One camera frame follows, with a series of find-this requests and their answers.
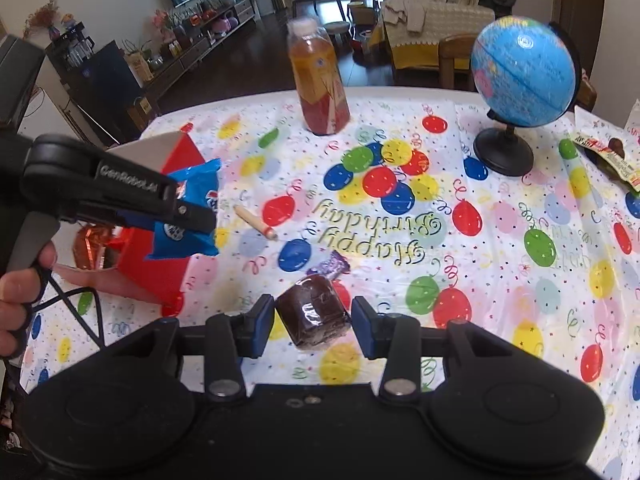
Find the plain red paper box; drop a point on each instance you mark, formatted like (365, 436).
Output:
(160, 270)

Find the round stool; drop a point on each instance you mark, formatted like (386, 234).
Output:
(340, 30)

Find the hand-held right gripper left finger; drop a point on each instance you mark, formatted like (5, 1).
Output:
(262, 326)

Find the sofa with cream cover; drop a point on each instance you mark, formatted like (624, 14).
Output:
(435, 20)

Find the blue snack packet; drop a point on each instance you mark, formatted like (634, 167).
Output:
(192, 180)

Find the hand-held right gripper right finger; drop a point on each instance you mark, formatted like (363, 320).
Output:
(363, 329)

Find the person's left hand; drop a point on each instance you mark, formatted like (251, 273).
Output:
(12, 300)

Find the balloon print tablecloth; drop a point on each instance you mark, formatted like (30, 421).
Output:
(500, 270)

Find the dried flower vase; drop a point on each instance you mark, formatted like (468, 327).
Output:
(42, 20)

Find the brown snack packet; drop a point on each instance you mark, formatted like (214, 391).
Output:
(612, 157)

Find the purple wrapped candy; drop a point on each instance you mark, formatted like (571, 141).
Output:
(330, 263)

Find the chocolate cake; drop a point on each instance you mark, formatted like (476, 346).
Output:
(312, 310)

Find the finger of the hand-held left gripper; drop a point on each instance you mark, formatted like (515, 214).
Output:
(190, 217)

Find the black monitor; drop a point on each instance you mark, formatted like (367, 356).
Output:
(17, 80)

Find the blue desk globe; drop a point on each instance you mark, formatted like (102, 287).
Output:
(520, 75)

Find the long television cabinet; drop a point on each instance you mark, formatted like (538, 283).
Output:
(210, 40)

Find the orange foil snack packet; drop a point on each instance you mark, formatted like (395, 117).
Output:
(95, 247)

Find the wooden crayon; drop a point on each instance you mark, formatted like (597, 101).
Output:
(255, 221)

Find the dark side cabinet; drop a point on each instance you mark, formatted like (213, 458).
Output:
(100, 85)

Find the orange drink bottle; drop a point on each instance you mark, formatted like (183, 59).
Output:
(320, 80)

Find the wooden chair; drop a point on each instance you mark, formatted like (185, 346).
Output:
(457, 60)

